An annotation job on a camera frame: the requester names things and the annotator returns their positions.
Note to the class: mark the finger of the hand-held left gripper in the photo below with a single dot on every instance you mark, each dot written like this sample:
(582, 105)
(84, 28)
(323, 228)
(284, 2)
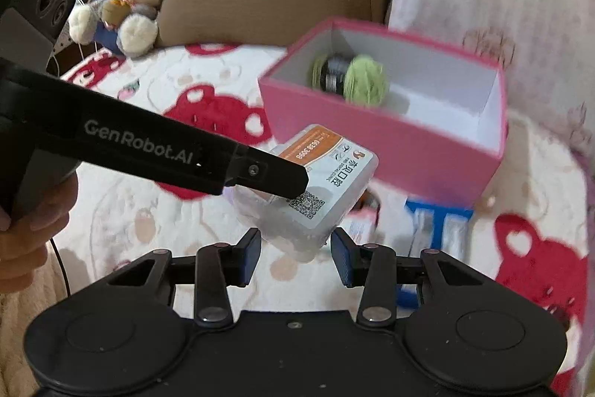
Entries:
(274, 176)

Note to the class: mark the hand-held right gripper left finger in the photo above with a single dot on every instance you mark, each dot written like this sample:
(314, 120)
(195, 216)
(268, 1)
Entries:
(251, 250)

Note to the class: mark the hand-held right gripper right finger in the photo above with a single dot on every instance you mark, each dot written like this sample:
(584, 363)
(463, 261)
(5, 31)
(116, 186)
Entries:
(341, 260)

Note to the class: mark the clear plastic box orange label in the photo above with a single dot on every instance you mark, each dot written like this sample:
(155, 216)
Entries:
(339, 178)

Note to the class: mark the blue and white box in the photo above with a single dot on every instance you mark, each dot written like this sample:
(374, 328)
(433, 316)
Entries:
(441, 225)

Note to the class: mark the pink cardboard box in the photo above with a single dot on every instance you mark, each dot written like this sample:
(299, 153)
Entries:
(418, 155)

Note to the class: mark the green yarn ball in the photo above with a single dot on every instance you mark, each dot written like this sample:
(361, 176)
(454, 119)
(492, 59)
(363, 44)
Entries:
(367, 83)

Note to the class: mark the person's left forearm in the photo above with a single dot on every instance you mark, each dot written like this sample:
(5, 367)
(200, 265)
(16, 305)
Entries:
(23, 341)

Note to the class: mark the person's left hand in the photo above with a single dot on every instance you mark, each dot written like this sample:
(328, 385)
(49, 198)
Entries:
(23, 257)

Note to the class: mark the small red white packet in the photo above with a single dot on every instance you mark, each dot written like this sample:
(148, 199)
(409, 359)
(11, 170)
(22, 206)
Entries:
(365, 218)

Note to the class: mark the red bear print bed sheet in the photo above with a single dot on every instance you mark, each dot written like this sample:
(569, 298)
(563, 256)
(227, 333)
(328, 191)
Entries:
(153, 71)

